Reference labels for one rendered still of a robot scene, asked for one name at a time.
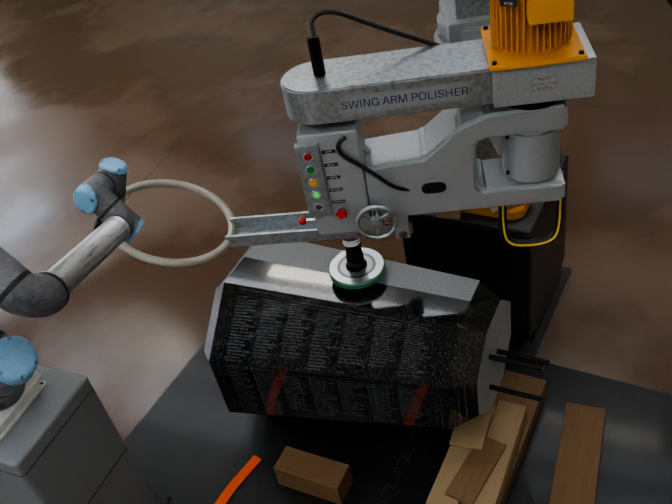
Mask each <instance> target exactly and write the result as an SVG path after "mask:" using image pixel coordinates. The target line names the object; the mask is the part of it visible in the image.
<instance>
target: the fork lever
mask: <svg viewBox="0 0 672 504"><path fill-rule="evenodd" d="M301 216H304V217H306V218H314V216H311V217H310V215H309V211H304V212H291V213H279V214H266V215H254V216H241V217H230V219H229V220H230V222H233V223H235V224H236V235H226V236H225V240H228V241H230V242H231V245H230V247H241V246H254V245H268V244H281V243H294V242H308V241H321V240H334V239H348V238H361V237H364V236H362V235H361V234H360V233H359V232H352V233H341V234H331V235H319V234H318V231H317V227H316V222H315V221H314V222H307V223H306V224H305V225H300V224H299V222H298V220H299V218H300V217H301ZM392 226H393V223H383V226H382V228H380V230H381V234H384V233H386V232H388V231H389V230H390V229H391V228H392ZM409 228H410V234H413V226H412V221H409ZM399 237H400V238H402V239H404V238H406V237H407V232H406V231H403V230H402V231H400V232H399Z"/></svg>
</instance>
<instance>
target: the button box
mask: <svg viewBox="0 0 672 504"><path fill-rule="evenodd" d="M294 151H295V155H296V159H297V164H298V168H299V172H300V177H301V181H302V185H303V190H304V194H305V198H306V202H307V207H308V211H309V215H310V217H311V216H320V215H330V214H332V206H331V201H330V197H329V192H328V187H327V182H326V177H325V172H324V168H323V163H322V158H321V153H320V148H319V143H318V142H314V143H306V144H298V143H295V144H294ZM306 152H310V153H312V154H313V160H312V161H310V162H307V161H305V160H303V157H302V156H303V154H304V153H306ZM309 165H312V166H314V167H315V168H316V172H315V173H314V174H308V173H306V171H305V169H306V167H307V166H309ZM311 178H316V179H317V180H318V181H319V185H318V186H316V187H311V186H310V185H309V184H308V181H309V179H311ZM315 190H317V191H320V192H321V194H322V196H321V198H319V199H314V198H312V197H311V193H312V192H313V191H315ZM315 203H322V204H323V205H324V209H323V210H322V211H316V210H315V209H314V204H315Z"/></svg>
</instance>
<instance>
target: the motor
mask: <svg viewBox="0 0 672 504"><path fill-rule="evenodd" d="M573 18H574V0H490V27H488V26H484V27H483V28H480V32H481V37H482V41H483V45H484V49H485V54H486V58H487V62H488V66H489V70H490V72H494V71H502V70H510V69H518V68H526V67H534V66H542V65H550V64H558V63H566V62H574V61H582V60H587V59H588V55H587V53H586V50H585V48H584V46H583V44H582V42H581V40H580V38H579V36H578V33H577V31H576V29H575V27H574V25H573Z"/></svg>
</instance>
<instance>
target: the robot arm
mask: <svg viewBox="0 0 672 504"><path fill-rule="evenodd" d="M127 173H128V171H127V164H126V163H125V162H124V161H123V160H121V159H118V158H113V157H108V158H104V159H102V160H101V161H100V164H99V170H98V171H97V172H96V173H94V174H93V175H92V176H91V177H90V178H88V179H87V180H86V181H85V182H84V183H82V184H80V185H79V187H78V188H77V189H76V190H75V191H74V194H73V199H74V202H75V204H76V206H77V207H78V209H79V210H81V211H82V212H84V213H86V214H92V213H94V214H95V215H96V216H98V218H96V221H95V223H94V226H93V228H94V231H93V232H92V233H91V234H90V235H89V236H87V237H86V238H85V239H84V240H83V241H82V242H80V243H79V244H78V245H77V246H76V247H75V248H73V249H72V250H71V251H70V252H69V253H68V254H67V255H65V256H64V257H63V258H62V259H61V260H60V261H58V262H57V263H56V264H55V265H54V266H53V267H51V268H50V269H49V270H48V271H42V272H38V273H36V274H33V273H32V272H31V271H29V270H28V269H27V268H26V267H25V266H23V265H22V264H21V263H20V262H19V261H17V260H16V259H15V258H14V257H13V256H11V255H10V254H9V253H8V252H6V251H5V250H4V249H3V248H2V247H1V246H0V308H1V309H3V310H5V311H7V312H9V313H11V314H14V315H17V316H22V317H28V318H41V317H47V316H50V315H54V314H56V313H57V312H59V311H61V310H62V309H63V308H64V307H65V306H66V305H67V303H68V302H69V299H70V293H71V292H72V291H73V290H74V289H75V288H76V287H77V286H78V285H79V284H80V283H81V282H82V281H83V280H84V279H85V278H86V277H87V276H88V275H90V274H91V273H92V272H93V271H94V270H95V269H96V268H97V267H98V266H99V265H100V264H101V263H102V262H103V261H104V260H105V259H106V258H107V257H108V256H109V255H110V254H111V253H112V252H113V251H114V250H115V249H116V248H117V247H118V246H119V245H120V244H121V243H123V242H124V241H126V242H130V241H131V240H132V239H133V238H134V237H135V236H136V235H137V234H138V232H139V231H140V230H141V229H142V227H143V226H144V225H145V221H144V220H143V219H142V218H141V216H140V215H138V214H137V213H136V212H134V211H133V210H132V209H131V208H130V207H129V206H127V205H126V204H125V197H126V195H127V192H126V183H127ZM37 364H38V354H37V351H36V349H35V347H34V346H33V344H31V343H30V342H29V341H28V340H27V339H25V338H23V337H20V336H9V335H8V334H7V333H5V332H4V331H3V330H2V329H0V411H2V410H5V409H8V408H10V407H11V406H13V405H14V404H15V403H16V402H17V401H18V400H19V399H20V398H21V396H22V394H23V392H24V389H25V383H26V382H27V381H28V380H29V379H30V378H31V377H32V376H33V374H34V372H35V370H36V367H37Z"/></svg>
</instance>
